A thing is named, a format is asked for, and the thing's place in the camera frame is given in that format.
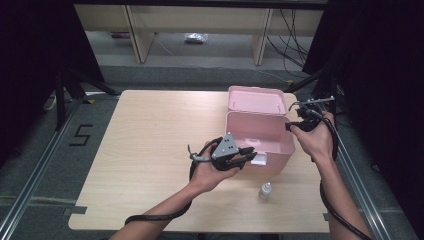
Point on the person's left hand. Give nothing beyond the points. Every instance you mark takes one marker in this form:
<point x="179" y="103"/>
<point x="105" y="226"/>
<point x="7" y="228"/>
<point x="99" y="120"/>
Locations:
<point x="208" y="176"/>

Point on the metal floor rail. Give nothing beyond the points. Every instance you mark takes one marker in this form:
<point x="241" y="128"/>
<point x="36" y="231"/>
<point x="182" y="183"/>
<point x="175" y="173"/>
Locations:
<point x="363" y="200"/>
<point x="30" y="180"/>

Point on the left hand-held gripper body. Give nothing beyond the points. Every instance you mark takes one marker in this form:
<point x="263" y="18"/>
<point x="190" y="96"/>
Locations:
<point x="225" y="148"/>

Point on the clear plastic bag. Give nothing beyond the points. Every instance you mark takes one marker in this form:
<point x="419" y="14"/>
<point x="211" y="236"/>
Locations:
<point x="196" y="37"/>

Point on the light wooden desk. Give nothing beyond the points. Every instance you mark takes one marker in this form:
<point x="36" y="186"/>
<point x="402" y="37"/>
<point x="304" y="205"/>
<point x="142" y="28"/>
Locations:
<point x="200" y="18"/>

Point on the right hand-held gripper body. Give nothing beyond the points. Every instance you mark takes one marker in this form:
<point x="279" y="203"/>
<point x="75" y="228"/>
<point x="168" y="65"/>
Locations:
<point x="310" y="118"/>

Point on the pink storage box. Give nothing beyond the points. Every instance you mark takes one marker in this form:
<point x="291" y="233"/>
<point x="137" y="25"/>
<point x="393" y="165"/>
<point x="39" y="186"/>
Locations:
<point x="260" y="133"/>

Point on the small white dropper bottle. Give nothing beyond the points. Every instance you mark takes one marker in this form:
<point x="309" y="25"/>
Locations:
<point x="265" y="191"/>

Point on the person's right hand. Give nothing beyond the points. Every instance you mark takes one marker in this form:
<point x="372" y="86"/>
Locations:
<point x="316" y="141"/>

